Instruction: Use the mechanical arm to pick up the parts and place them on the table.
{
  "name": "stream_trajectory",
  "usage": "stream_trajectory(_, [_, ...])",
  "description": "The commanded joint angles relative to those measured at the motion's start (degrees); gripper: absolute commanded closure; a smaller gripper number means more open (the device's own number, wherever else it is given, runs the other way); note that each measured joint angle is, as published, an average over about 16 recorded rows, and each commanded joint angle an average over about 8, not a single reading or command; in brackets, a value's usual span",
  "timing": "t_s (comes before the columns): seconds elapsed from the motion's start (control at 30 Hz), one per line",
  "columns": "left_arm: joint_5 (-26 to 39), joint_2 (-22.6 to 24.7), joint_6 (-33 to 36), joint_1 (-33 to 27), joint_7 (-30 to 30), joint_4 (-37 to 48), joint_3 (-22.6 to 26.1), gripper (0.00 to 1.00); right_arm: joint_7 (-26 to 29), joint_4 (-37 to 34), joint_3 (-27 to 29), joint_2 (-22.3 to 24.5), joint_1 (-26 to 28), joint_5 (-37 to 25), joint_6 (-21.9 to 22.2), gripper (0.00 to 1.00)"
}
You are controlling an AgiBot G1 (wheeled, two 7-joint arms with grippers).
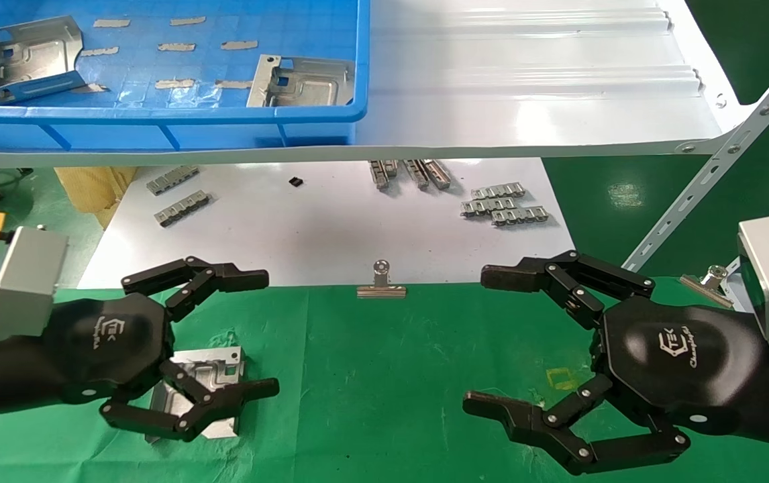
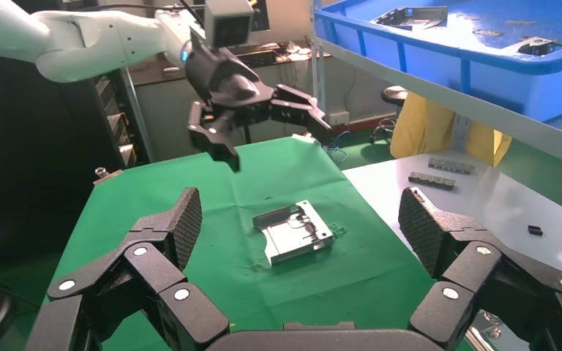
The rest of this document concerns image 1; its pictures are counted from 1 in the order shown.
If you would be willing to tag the silver binder clip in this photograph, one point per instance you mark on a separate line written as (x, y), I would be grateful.
(381, 290)
(713, 275)

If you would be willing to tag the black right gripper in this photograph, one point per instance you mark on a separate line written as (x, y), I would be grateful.
(680, 362)

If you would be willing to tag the white perforated shelf post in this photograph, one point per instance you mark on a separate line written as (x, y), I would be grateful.
(713, 171)

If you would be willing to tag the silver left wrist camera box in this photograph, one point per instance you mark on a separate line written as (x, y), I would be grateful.
(29, 282)

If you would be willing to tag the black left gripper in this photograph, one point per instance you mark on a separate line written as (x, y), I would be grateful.
(103, 342)

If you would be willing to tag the toothed metal rail piece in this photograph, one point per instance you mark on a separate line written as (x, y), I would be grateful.
(488, 206)
(172, 181)
(520, 215)
(182, 208)
(497, 191)

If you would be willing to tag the grey metal slide rail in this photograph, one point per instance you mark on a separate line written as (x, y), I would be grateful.
(392, 168)
(378, 174)
(416, 173)
(438, 174)

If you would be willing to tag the green table cloth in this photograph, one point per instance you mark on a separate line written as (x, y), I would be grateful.
(357, 402)

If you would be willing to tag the white lower shelf board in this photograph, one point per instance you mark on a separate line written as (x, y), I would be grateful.
(324, 228)

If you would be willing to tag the grey tape strip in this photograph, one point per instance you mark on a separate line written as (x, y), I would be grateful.
(98, 87)
(99, 51)
(176, 47)
(175, 84)
(233, 84)
(111, 23)
(239, 45)
(188, 21)

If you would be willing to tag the blue plastic bin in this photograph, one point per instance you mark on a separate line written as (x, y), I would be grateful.
(223, 127)

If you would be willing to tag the small black block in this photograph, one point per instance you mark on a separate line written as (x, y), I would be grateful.
(296, 182)

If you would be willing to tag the stamped sheet metal bracket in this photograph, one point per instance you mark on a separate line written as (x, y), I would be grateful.
(213, 369)
(311, 84)
(29, 54)

